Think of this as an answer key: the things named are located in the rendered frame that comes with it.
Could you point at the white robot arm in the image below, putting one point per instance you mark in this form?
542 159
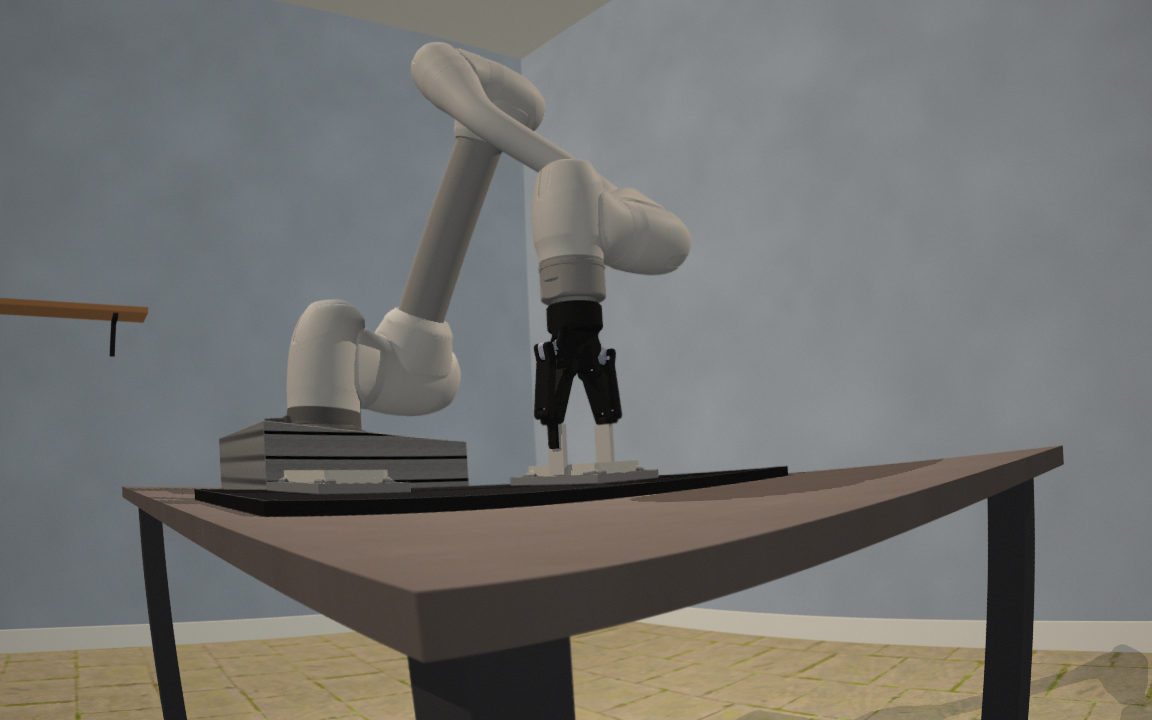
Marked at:
337 366

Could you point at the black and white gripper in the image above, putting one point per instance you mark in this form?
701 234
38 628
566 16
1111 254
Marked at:
575 326

